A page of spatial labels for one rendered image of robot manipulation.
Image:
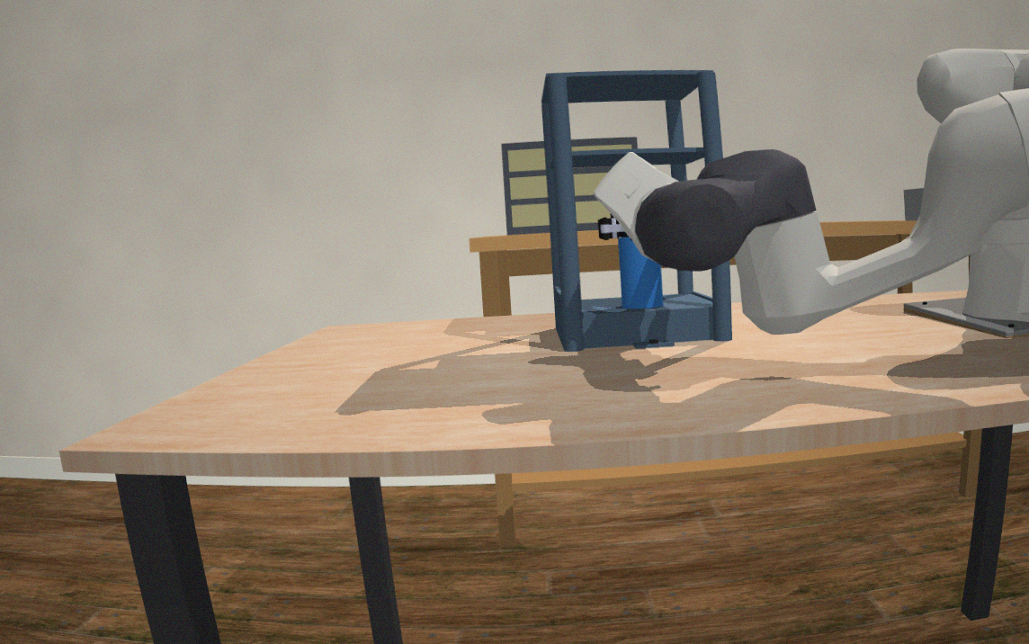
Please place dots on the blue-grey shelving unit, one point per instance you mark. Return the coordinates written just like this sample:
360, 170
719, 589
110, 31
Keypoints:
684, 317

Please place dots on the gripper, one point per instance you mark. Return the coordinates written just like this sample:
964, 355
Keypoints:
605, 228

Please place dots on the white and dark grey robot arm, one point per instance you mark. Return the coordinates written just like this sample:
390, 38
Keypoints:
977, 174

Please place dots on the blue bottle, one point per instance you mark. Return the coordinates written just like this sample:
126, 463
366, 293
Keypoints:
641, 278

